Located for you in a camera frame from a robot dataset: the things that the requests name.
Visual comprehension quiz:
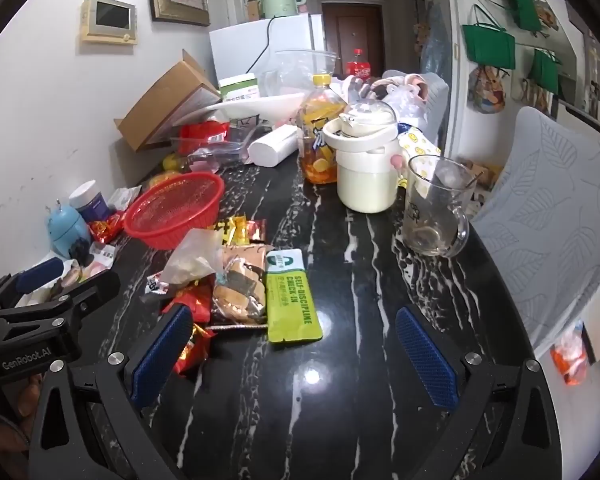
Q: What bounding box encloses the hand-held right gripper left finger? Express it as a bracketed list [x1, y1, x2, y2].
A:
[27, 304, 196, 480]

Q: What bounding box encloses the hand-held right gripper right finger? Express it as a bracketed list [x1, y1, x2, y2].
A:
[395, 306, 563, 480]

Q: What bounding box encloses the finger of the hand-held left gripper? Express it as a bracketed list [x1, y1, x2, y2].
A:
[0, 271, 122, 332]
[0, 256, 66, 313]

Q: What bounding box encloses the red gold print snack packet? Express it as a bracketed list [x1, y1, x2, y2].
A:
[172, 322, 216, 376]

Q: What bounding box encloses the white black snack packet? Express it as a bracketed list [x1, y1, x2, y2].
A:
[140, 272, 171, 297]

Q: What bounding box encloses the clear zip bag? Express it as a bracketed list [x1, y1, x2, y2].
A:
[160, 228, 226, 286]

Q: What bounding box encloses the clear brown cookie packet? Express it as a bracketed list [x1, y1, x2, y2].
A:
[211, 245, 276, 326]

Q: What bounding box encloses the red plastic basket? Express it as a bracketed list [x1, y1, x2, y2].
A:
[123, 171, 226, 251]

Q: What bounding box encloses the green snack packet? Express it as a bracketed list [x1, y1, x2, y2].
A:
[265, 248, 323, 345]

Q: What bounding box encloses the yellow black snack packet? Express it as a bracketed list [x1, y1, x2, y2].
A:
[207, 215, 267, 248]

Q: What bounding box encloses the person's left hand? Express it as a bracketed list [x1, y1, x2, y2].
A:
[15, 372, 45, 436]

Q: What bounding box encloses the white pink green packet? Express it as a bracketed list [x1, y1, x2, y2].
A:
[82, 242, 117, 278]

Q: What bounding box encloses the blue small appliance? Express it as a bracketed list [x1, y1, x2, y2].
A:
[46, 199, 92, 261]

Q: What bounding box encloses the red yellow print packet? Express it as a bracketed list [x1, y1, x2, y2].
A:
[89, 212, 128, 245]

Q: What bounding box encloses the white jar with purple label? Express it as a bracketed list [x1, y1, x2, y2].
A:
[69, 180, 112, 223]

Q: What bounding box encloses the silver white packet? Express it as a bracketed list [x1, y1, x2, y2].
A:
[109, 186, 143, 211]

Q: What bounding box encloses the orange plastic bag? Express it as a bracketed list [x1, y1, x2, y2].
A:
[550, 327, 591, 386]

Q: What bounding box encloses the glass mug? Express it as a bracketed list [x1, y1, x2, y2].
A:
[402, 154, 478, 258]

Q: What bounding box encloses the red plastic bag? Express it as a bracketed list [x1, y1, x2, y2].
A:
[177, 120, 231, 156]

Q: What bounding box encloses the clear plastic container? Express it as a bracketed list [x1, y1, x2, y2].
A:
[170, 125, 256, 166]

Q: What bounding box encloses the cream white pot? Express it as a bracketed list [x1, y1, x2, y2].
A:
[322, 100, 406, 213]

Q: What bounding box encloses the cardboard box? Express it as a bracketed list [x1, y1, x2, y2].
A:
[113, 49, 222, 153]

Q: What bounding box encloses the smiley print cloth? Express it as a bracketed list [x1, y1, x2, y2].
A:
[395, 122, 443, 188]

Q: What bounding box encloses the white tissue roll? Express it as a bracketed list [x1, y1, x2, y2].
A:
[248, 125, 301, 167]

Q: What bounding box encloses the green white box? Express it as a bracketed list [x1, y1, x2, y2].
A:
[218, 72, 260, 103]

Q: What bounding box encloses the yellow lid juice bottle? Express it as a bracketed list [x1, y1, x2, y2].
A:
[296, 74, 348, 186]

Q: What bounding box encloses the white plastic bag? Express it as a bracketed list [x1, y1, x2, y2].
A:
[380, 82, 431, 126]

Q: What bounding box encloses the white fridge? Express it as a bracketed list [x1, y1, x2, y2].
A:
[209, 14, 326, 96]

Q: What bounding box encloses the patterned cloth bag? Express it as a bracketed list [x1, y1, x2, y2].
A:
[467, 62, 507, 115]

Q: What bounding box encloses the red cola bottle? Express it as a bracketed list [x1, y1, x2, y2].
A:
[346, 48, 372, 81]

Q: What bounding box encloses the large green tote bag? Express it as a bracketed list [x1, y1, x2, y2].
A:
[461, 4, 517, 68]

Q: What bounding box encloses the brown door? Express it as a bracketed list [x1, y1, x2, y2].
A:
[321, 1, 385, 78]

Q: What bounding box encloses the wall intercom panel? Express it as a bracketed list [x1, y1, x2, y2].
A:
[78, 0, 140, 46]

